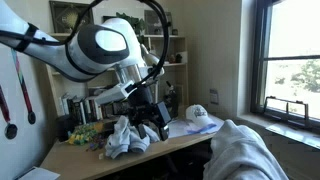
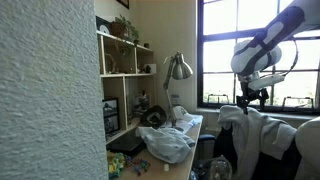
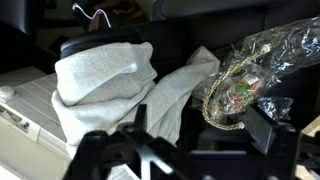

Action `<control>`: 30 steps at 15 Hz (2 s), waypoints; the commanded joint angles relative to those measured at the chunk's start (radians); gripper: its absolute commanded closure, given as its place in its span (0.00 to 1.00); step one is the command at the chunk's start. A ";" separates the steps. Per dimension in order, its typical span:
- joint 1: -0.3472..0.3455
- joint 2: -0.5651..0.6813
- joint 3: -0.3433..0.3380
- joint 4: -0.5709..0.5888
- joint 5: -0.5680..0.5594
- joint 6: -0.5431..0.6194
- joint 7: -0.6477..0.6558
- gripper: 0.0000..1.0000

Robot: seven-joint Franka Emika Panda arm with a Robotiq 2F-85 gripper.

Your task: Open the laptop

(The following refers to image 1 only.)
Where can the small dark figurine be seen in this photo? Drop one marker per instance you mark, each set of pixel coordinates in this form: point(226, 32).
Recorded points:
point(179, 58)

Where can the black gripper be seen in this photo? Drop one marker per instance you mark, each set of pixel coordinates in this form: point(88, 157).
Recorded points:
point(141, 103)

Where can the grey window sill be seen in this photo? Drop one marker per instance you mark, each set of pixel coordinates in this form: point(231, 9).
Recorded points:
point(293, 133)

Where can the green potted plant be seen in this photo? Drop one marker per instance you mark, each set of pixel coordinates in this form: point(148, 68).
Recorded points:
point(136, 23)

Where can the small white box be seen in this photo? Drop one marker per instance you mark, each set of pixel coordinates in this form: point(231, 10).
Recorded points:
point(184, 56)

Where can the black metal window bracket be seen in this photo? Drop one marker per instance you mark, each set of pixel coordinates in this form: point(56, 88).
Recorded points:
point(306, 113)

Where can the yellow green stuffed toy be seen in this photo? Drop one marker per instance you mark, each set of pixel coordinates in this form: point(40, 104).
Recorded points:
point(83, 133)

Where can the wooden shelf unit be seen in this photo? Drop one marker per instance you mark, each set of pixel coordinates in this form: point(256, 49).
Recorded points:
point(176, 64)

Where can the dark frame with gold pattern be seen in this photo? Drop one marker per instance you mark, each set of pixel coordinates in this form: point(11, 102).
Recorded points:
point(65, 16)

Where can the tiny white object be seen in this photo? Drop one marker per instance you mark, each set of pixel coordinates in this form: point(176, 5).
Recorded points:
point(101, 155)

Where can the dark window frame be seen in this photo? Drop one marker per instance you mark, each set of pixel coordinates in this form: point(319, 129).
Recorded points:
point(258, 66)

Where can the white baseball cap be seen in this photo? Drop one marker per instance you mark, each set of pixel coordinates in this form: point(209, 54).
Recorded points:
point(198, 115)

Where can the black cup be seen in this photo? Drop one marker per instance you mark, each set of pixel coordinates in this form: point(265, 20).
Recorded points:
point(63, 128)

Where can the medal with colourful ribbon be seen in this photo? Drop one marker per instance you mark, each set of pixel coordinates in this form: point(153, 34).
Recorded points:
point(31, 117)

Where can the small reddish figurine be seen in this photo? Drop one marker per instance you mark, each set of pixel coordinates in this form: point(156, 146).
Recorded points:
point(171, 59)

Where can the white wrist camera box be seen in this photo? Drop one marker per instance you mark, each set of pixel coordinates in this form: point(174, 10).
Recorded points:
point(113, 93)

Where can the black book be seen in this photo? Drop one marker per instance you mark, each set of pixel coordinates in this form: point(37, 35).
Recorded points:
point(77, 112)

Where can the grey hoodie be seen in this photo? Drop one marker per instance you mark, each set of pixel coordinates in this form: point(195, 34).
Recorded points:
point(240, 153)

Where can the white paper sheet on desk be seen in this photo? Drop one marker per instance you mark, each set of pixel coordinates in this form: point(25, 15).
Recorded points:
point(180, 128)

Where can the white paper pad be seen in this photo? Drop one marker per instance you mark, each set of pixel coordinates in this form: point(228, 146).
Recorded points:
point(38, 175)

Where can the medal with red ribbon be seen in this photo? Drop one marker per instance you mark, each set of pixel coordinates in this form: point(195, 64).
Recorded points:
point(11, 131)

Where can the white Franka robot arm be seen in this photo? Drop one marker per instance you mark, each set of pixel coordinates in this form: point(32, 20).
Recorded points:
point(50, 53)

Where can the light grey clothing pile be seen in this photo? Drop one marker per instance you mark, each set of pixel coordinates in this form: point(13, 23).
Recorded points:
point(120, 143)

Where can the wall outlet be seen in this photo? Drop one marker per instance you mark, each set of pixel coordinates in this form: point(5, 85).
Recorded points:
point(214, 96)

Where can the black microscope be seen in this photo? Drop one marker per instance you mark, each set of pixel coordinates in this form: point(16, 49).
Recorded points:
point(171, 100)

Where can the grey picture frame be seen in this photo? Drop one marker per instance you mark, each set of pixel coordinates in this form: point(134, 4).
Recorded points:
point(153, 21)

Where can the small dark jar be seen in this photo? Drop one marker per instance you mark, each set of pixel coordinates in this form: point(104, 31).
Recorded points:
point(175, 31)

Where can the book with white spine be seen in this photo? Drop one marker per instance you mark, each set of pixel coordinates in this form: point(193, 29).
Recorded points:
point(87, 110)

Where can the small dark picture frame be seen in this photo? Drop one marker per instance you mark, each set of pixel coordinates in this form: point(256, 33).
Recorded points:
point(106, 18)

